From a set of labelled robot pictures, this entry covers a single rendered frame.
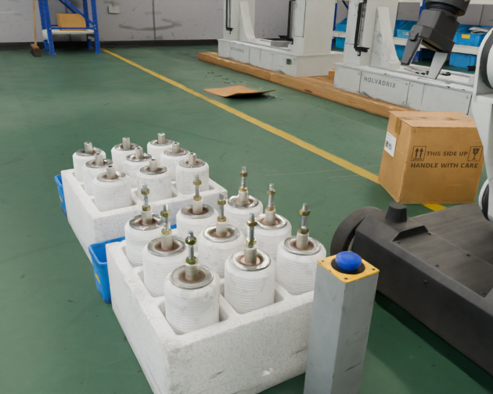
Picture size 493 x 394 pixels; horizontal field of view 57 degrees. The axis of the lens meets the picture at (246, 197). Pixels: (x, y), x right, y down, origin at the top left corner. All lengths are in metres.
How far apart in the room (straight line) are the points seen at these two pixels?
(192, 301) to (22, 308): 0.57
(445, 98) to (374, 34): 0.90
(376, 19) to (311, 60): 0.81
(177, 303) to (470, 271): 0.61
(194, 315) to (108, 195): 0.54
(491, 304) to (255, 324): 0.44
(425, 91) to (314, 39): 1.43
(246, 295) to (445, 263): 0.45
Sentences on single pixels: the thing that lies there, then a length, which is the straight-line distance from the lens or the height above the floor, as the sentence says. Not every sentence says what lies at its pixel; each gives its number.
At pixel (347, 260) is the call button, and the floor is 0.33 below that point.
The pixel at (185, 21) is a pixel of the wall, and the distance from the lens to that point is 7.47.
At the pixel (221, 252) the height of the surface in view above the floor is 0.24.
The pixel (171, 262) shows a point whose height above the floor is 0.24.
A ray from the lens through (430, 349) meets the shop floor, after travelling 1.14.
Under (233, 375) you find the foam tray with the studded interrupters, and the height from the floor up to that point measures 0.07.
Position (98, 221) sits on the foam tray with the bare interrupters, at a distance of 1.22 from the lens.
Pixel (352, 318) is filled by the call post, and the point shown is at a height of 0.24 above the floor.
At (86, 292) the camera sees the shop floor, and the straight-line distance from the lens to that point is 1.25.
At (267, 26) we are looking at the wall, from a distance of 8.10.
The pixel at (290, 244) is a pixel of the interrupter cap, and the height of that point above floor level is 0.25.
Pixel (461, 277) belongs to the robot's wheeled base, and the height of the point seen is 0.19.
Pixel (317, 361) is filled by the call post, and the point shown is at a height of 0.13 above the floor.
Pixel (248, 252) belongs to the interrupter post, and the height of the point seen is 0.27.
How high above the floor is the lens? 0.70
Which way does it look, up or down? 23 degrees down
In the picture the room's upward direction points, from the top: 2 degrees clockwise
